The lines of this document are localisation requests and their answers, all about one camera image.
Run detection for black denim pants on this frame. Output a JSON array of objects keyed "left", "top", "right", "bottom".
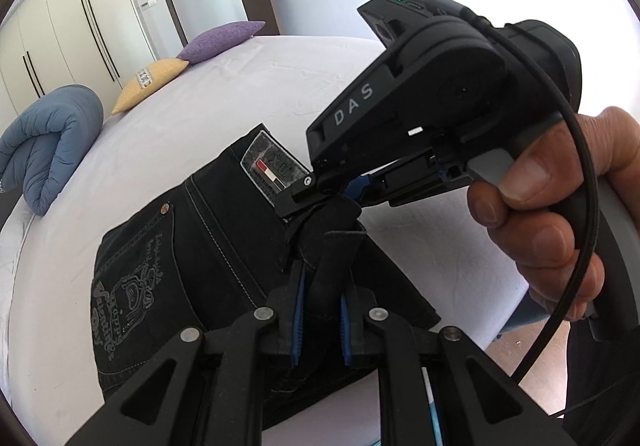
[{"left": 92, "top": 123, "right": 443, "bottom": 432}]

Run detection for person's right hand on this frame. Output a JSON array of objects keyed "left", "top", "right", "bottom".
[{"left": 467, "top": 106, "right": 640, "bottom": 322}]

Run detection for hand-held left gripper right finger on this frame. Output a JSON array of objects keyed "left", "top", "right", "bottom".
[{"left": 340, "top": 276, "right": 576, "bottom": 446}]

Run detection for black cable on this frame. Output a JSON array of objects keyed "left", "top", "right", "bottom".
[{"left": 422, "top": 0, "right": 640, "bottom": 419}]

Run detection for yellow pillow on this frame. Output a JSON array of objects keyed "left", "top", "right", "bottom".
[{"left": 111, "top": 57, "right": 190, "bottom": 116}]

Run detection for cream wardrobe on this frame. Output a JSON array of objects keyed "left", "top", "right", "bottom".
[{"left": 0, "top": 0, "right": 156, "bottom": 119}]

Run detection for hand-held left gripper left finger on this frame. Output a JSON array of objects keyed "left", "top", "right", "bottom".
[{"left": 65, "top": 261, "right": 307, "bottom": 446}]

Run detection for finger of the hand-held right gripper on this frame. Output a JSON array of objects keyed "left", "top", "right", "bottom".
[
  {"left": 357, "top": 153, "right": 473, "bottom": 208},
  {"left": 274, "top": 165, "right": 370, "bottom": 222}
]

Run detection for purple pillow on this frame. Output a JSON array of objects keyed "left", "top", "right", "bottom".
[{"left": 176, "top": 21, "right": 267, "bottom": 67}]

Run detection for blue folded quilt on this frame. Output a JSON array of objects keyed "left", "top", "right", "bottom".
[{"left": 0, "top": 84, "right": 105, "bottom": 217}]

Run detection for white bed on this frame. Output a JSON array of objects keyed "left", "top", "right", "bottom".
[{"left": 0, "top": 33, "right": 531, "bottom": 446}]

